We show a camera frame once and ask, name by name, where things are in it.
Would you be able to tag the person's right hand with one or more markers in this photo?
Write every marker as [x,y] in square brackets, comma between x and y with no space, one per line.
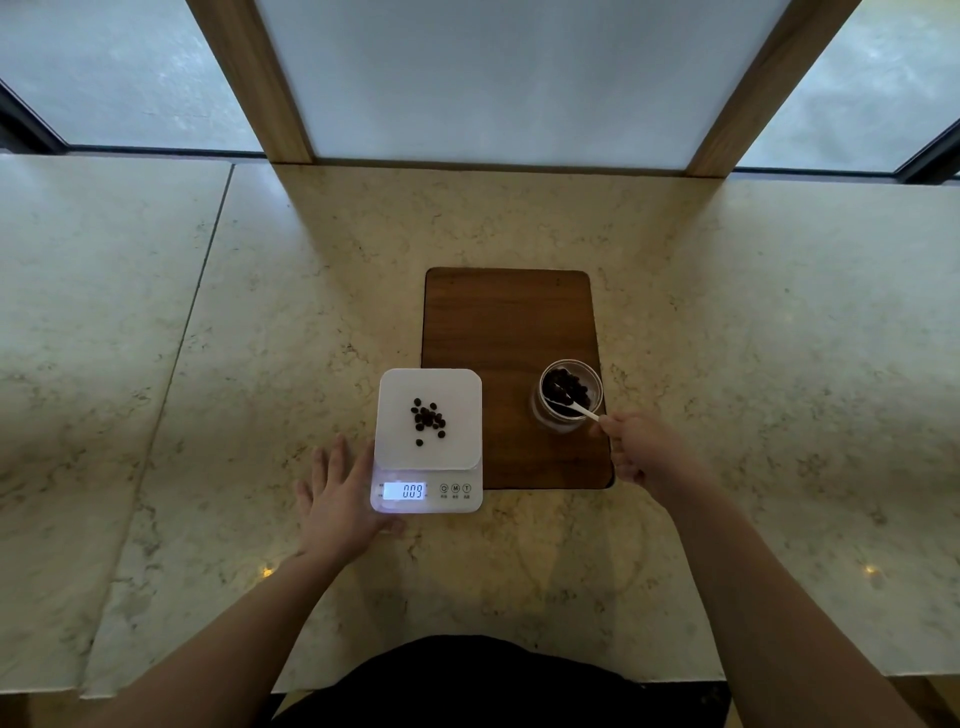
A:
[652,450]

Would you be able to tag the person's left hand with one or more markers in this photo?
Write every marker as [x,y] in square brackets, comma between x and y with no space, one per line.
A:
[337,517]

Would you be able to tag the person's right fingers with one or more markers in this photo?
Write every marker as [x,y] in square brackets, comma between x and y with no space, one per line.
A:
[622,446]

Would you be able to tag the person's left little finger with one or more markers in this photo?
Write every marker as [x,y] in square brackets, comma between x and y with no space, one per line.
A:
[303,499]

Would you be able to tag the person's left middle finger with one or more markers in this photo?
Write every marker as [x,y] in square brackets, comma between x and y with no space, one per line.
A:
[339,459]

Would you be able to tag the person's left thumb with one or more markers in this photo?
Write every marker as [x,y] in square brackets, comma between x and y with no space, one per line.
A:
[390,526]

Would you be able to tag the white plastic spoon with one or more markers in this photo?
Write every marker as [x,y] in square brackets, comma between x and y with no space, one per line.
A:
[581,409]

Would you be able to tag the person's left forearm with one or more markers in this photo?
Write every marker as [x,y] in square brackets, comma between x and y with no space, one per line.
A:
[225,645]

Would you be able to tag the person's right forearm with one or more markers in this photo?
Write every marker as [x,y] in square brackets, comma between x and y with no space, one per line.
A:
[772,600]

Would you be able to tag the clear glass jar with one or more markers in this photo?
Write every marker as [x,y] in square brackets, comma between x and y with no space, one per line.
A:
[559,424]

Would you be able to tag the white digital kitchen scale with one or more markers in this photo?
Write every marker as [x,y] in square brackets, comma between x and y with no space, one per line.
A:
[427,465]

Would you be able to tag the heap of jarred coffee beans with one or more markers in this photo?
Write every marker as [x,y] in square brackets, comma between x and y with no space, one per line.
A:
[564,386]

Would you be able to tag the pile of loose coffee beans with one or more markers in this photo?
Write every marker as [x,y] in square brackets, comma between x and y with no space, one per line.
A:
[427,418]

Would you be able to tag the dark wooden board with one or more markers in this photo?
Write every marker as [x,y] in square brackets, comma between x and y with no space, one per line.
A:
[506,322]

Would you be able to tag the person's black shirt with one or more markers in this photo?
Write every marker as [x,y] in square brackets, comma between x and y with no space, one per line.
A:
[480,686]

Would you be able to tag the frosted white window panel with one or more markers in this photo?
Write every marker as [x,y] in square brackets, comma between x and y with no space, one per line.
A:
[517,75]

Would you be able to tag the wooden window post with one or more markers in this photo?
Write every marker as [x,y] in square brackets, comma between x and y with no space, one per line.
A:
[259,82]
[765,82]

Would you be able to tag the black window frame bar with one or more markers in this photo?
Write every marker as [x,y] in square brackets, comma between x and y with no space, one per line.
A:
[934,157]
[26,124]

